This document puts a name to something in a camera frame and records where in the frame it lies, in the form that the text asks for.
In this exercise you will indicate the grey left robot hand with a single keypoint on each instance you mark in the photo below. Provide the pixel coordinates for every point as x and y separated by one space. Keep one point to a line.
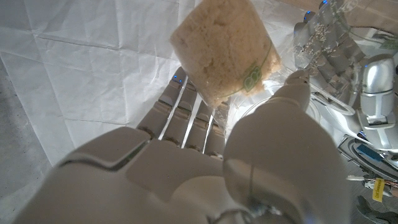
377 84

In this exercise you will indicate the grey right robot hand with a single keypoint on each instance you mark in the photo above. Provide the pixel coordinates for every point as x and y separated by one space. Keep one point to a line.
155 180

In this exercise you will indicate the clear plastic cup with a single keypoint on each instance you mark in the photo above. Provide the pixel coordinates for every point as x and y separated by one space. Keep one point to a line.
321 31
250 79

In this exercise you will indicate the white wrinkled backdrop sheet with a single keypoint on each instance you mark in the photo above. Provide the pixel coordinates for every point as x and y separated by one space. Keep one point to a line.
77 62

